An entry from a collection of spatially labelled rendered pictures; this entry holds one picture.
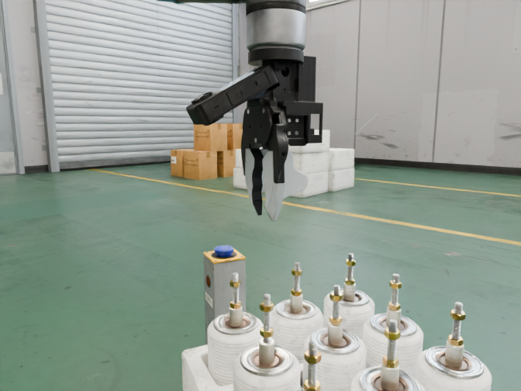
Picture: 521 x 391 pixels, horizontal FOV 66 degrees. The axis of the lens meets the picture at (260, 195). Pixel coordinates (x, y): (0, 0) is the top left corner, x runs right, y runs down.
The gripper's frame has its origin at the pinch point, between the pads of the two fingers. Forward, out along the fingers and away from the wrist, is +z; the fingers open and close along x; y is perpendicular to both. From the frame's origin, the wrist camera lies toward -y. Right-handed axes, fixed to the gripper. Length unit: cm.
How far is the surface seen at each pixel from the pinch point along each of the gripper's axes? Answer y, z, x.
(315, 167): 179, 22, 222
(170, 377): -2, 47, 39
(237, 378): -4.1, 23.4, -0.4
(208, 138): 142, 1, 362
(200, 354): -3.1, 29.1, 16.5
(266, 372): -1.2, 21.7, -3.4
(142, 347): -5, 47, 55
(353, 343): 14.1, 21.8, -3.5
